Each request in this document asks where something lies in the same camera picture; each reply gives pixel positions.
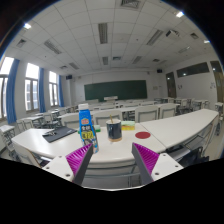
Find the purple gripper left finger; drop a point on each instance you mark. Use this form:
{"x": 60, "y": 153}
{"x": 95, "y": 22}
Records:
{"x": 78, "y": 161}

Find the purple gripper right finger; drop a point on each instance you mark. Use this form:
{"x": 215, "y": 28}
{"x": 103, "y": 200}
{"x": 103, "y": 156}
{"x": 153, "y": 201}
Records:
{"x": 146, "y": 160}

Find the red round coaster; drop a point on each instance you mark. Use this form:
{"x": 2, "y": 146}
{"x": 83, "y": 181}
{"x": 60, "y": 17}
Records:
{"x": 142, "y": 135}

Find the black notebook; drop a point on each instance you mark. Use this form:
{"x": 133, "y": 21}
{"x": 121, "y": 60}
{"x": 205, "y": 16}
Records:
{"x": 57, "y": 134}

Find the yellow green sponge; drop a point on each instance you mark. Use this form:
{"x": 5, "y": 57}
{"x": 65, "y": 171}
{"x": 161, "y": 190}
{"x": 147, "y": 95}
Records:
{"x": 128, "y": 125}

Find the white chair back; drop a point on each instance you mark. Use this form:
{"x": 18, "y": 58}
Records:
{"x": 146, "y": 113}
{"x": 101, "y": 117}
{"x": 70, "y": 120}

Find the dark blue cup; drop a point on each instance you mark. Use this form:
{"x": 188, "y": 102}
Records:
{"x": 114, "y": 131}

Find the white long desk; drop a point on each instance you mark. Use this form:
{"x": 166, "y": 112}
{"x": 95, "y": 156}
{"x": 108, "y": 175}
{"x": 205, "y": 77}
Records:
{"x": 174, "y": 130}

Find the blue curtain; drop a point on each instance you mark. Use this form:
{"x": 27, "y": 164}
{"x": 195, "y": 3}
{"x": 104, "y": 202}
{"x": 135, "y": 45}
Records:
{"x": 41, "y": 98}
{"x": 10, "y": 92}

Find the green chalkboard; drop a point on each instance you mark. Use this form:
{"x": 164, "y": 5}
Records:
{"x": 133, "y": 89}

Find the ceiling projector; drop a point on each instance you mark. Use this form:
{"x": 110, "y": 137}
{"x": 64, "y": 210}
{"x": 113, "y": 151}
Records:
{"x": 173, "y": 33}

